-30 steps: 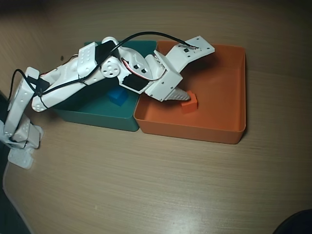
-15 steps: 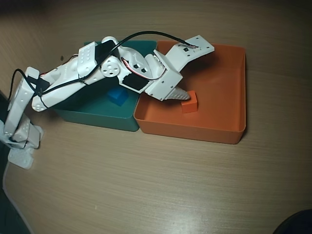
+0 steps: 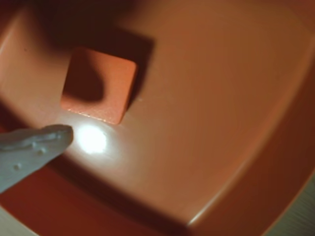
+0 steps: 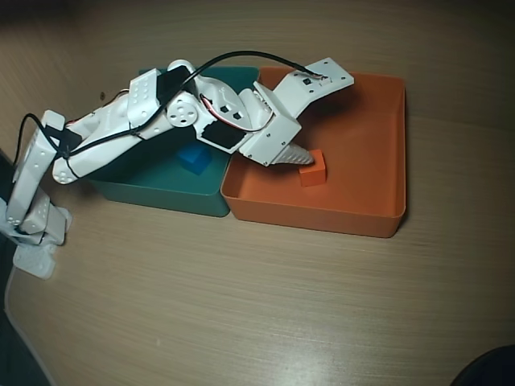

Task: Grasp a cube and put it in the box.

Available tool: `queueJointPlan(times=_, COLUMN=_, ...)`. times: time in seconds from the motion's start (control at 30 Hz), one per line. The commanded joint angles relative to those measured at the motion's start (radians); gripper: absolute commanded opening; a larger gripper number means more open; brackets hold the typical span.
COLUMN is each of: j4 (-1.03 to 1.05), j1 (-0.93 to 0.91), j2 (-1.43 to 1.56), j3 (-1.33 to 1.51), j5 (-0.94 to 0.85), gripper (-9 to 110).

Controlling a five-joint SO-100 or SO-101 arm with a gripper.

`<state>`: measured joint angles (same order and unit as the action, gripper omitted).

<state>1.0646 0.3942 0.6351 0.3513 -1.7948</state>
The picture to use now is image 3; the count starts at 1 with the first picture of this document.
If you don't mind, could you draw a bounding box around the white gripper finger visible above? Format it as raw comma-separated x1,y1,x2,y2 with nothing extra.
0,124,74,194

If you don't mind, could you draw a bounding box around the orange plastic box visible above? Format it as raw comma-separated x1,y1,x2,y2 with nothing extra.
0,0,315,236

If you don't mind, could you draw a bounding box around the orange cube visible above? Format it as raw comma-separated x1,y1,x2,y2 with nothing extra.
60,47,137,125

